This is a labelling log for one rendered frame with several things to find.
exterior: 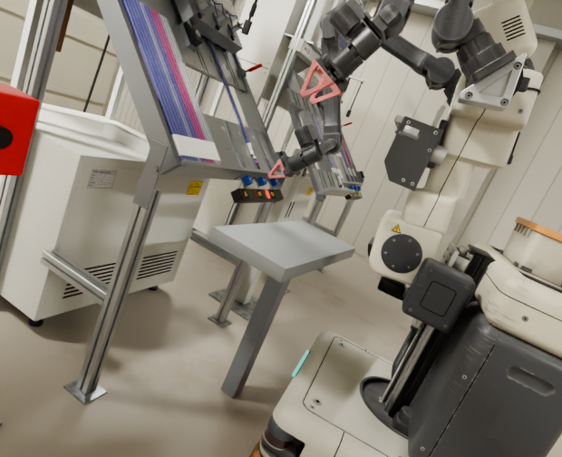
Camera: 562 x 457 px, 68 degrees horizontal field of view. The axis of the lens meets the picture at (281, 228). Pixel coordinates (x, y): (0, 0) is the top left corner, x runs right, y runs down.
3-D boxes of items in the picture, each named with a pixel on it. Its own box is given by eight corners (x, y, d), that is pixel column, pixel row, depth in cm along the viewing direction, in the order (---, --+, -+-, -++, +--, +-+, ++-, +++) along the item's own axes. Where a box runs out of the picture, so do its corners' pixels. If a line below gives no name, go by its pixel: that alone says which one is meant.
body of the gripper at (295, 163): (278, 157, 142) (297, 147, 140) (289, 160, 152) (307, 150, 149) (285, 174, 142) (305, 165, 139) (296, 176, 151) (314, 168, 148)
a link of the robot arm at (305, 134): (337, 146, 136) (340, 149, 144) (324, 113, 136) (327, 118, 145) (305, 161, 139) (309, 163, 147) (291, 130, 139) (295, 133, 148)
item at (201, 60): (237, 97, 174) (247, 92, 172) (118, 44, 114) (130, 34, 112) (210, 26, 177) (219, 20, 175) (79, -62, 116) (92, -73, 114)
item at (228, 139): (274, 177, 170) (280, 174, 169) (170, 167, 110) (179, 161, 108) (257, 134, 172) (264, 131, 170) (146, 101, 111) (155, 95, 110)
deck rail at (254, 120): (271, 182, 173) (285, 176, 170) (269, 182, 171) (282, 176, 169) (212, 28, 179) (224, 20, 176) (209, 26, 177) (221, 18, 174)
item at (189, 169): (269, 182, 171) (285, 175, 168) (164, 175, 111) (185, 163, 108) (268, 179, 171) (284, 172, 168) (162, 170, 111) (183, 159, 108)
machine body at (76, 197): (169, 292, 197) (215, 169, 183) (30, 338, 133) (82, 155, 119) (76, 231, 219) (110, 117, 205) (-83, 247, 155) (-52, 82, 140)
